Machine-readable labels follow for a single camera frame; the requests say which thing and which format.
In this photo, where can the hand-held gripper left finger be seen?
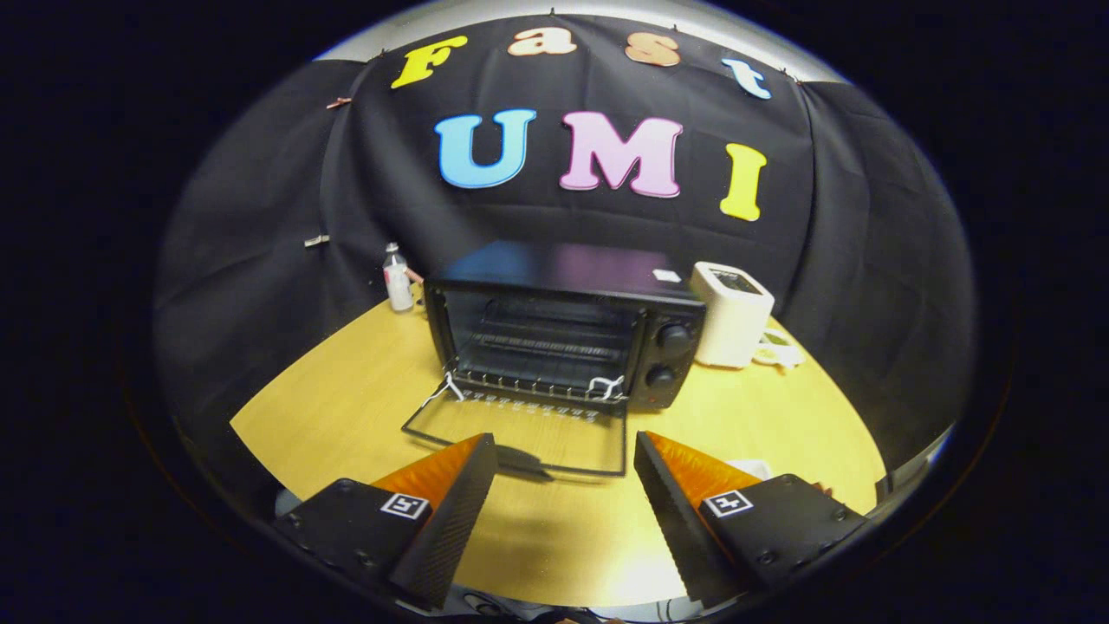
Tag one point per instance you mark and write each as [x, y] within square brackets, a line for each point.
[455, 511]

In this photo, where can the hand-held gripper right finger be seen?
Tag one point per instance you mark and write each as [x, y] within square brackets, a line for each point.
[674, 520]

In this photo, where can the black toaster oven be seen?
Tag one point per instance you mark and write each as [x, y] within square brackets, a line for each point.
[563, 269]

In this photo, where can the white pop-up toaster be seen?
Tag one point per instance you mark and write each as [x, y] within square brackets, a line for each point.
[732, 325]

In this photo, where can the white ribbed plate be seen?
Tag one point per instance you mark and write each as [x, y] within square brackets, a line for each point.
[749, 468]

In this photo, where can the clear plastic bottle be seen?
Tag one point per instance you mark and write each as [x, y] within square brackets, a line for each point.
[398, 290]

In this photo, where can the silver cloth clip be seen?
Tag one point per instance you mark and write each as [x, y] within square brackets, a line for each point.
[316, 240]

